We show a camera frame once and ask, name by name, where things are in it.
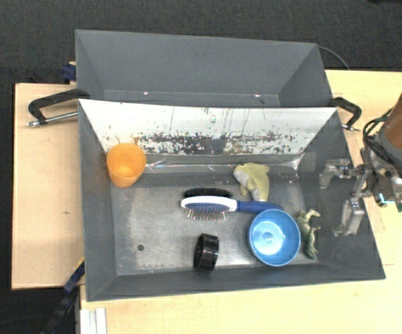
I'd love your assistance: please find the green toy dinosaur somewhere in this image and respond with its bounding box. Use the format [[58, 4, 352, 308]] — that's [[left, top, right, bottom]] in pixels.
[[294, 208, 322, 261]]

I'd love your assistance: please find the grey metal bin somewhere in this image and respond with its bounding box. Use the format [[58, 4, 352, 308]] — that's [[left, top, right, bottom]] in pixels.
[[74, 29, 387, 303]]

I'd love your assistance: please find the blue plastic bowl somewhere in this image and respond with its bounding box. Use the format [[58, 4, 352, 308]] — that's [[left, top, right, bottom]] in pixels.
[[248, 208, 302, 268]]

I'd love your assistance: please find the orange plastic cup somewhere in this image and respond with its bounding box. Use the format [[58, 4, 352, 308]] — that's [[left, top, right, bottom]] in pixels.
[[106, 142, 147, 189]]

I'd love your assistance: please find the blue and white hairbrush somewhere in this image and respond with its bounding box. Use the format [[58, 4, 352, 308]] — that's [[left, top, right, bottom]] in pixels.
[[179, 186, 285, 222]]

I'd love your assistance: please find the pale wood flat board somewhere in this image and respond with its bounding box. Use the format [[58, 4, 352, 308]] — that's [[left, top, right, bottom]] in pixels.
[[10, 82, 86, 290]]

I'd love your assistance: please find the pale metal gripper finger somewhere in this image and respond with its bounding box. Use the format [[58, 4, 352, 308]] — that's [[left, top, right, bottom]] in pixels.
[[333, 197, 366, 237], [319, 158, 355, 190]]

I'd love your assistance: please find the black plastic ring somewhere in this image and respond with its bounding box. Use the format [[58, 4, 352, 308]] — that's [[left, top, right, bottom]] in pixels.
[[193, 232, 220, 272]]

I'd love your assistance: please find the yellow-green cloth glove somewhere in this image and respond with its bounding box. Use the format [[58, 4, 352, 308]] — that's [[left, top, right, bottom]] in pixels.
[[232, 162, 271, 202]]

